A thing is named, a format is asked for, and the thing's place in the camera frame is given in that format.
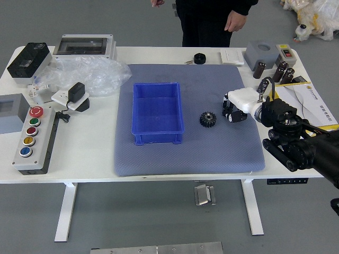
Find black adapter cord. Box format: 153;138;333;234
54;100;72;123

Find grey red-black button switch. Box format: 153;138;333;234
275;43;298;67

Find person's left hand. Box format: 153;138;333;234
224;10;247;32

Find white cable connectors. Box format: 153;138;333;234
27;83;52;96

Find clear plastic bag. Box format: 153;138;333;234
34;56;132;97

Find black power adapter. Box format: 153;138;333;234
68;81;86;103

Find grey block with round hole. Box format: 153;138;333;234
244;40;280;71

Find metal floor bracket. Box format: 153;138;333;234
194;184;217;206

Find white table leg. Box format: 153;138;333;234
240;179;265;236
54;182;78;243

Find person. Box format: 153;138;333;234
175;0;259;48

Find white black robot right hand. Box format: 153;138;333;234
221;88;262;124

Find grey enclosure with clear window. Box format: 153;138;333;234
52;33;118;61

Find white power socket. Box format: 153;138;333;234
51;89;91;113

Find blue plastic box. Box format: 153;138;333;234
131;82;185;146

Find big black gear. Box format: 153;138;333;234
199;111;218;128

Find plastic-wrapped bundle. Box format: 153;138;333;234
280;0;339;42

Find blue-grey padded mat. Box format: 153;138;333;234
113;63;266;177

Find white wall switch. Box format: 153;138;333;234
220;49;245;65

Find grey metal plate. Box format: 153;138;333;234
90;241;224;254

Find black capacitor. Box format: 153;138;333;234
258;78;270;94

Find grey push-button control box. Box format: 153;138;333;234
11;106;59;176

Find black box with white base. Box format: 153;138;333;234
6;42;53;86

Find black table control panel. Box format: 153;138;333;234
266;178;309;185

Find grey box with window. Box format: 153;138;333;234
0;93;30;134

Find yellow white cardboard box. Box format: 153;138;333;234
267;83;339;137

